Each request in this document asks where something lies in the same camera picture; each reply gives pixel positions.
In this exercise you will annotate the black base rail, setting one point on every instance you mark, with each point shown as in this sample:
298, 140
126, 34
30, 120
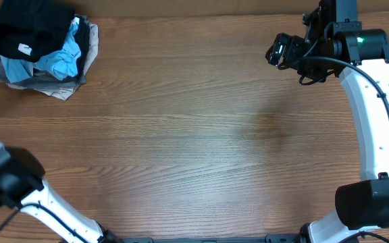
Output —
208, 240

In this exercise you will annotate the beige garment in pile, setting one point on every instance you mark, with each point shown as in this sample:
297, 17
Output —
63, 89

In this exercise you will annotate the black garment in pile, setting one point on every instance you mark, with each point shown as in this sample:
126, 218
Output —
75, 48

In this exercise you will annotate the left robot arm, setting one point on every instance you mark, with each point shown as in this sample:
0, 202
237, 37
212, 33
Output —
24, 188

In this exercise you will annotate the black t-shirt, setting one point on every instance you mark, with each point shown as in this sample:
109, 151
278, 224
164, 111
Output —
30, 29

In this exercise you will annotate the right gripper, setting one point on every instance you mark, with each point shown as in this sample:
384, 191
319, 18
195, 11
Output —
293, 46

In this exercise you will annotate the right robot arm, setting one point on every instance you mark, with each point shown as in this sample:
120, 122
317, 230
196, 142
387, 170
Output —
336, 44

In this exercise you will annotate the light blue printed t-shirt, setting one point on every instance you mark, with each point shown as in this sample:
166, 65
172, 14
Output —
60, 64

